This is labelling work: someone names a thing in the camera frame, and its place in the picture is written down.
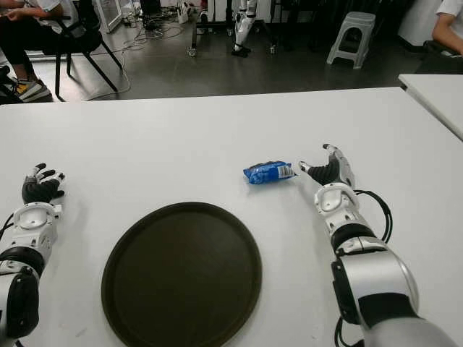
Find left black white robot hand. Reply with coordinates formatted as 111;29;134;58
21;163;67;207

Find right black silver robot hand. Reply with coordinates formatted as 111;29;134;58
297;143;357;189

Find blue Oreo snack packet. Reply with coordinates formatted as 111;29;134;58
242;160;298;186

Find white side table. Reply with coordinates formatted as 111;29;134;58
397;74;463;142

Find seated person black trousers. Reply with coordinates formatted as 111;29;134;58
0;0;79;103

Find grey plastic stool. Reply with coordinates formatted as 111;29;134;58
326;11;377;69

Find black metal chair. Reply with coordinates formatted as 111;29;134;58
39;0;124;102

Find black bag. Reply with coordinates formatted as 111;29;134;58
421;40;463;75

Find round dark brown tray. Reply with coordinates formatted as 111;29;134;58
101;202;263;347

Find white humanoid robot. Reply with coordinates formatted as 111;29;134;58
231;0;258;58

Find white framed panel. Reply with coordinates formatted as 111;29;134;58
94;0;124;34

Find person in white shirt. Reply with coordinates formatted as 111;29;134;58
431;0;463;46

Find white bag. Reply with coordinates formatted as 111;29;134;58
178;1;196;25

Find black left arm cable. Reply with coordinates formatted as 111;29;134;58
0;213;16;240

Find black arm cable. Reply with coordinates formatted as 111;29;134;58
352;188;394;244
0;213;16;240

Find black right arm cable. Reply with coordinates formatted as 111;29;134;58
352;188;394;244

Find black metal furniture frame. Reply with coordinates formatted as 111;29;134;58
0;64;22;106

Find white floor cable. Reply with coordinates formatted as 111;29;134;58
82;20;185;102

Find black wheeled gantry frame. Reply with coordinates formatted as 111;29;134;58
186;0;279;57

